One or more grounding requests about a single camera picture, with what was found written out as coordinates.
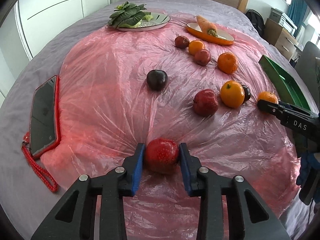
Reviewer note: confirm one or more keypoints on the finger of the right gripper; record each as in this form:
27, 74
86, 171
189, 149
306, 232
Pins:
282, 111

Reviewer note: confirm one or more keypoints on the pink plastic sheet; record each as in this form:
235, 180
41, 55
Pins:
106, 109

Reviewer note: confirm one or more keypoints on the dark plum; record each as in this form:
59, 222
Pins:
157, 79
247, 93

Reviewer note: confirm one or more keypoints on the black backpack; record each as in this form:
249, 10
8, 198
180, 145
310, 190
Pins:
256, 20

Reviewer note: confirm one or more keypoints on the green rectangular tray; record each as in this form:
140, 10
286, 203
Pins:
287, 88

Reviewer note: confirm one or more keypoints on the grey office chair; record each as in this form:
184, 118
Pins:
307, 67

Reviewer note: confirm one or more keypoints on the wooden drawer cabinet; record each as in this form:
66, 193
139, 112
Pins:
280, 38

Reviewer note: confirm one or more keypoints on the red-cased smartphone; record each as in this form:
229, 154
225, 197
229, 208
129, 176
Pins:
44, 131

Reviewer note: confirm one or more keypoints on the small orange back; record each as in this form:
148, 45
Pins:
195, 46

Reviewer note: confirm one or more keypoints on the orange carrot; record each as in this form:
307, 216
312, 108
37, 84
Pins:
206, 26

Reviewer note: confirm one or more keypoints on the teal curtain right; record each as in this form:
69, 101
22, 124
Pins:
295, 12

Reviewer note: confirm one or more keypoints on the blue gloved right hand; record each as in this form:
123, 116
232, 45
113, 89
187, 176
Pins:
307, 162

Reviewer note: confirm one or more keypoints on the green leafy bok choy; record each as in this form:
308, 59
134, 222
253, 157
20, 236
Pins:
127, 15

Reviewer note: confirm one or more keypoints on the patterned grey plate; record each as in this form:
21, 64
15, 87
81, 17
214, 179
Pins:
152, 22

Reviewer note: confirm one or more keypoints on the red apple front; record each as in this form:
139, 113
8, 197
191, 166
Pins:
161, 156

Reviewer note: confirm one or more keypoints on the white wardrobe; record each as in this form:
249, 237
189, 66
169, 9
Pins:
30, 25

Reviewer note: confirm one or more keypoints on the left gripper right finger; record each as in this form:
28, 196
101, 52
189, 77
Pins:
249, 217

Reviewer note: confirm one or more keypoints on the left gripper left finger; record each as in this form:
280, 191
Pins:
73, 216

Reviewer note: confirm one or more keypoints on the dark red apple back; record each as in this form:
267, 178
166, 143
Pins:
182, 42

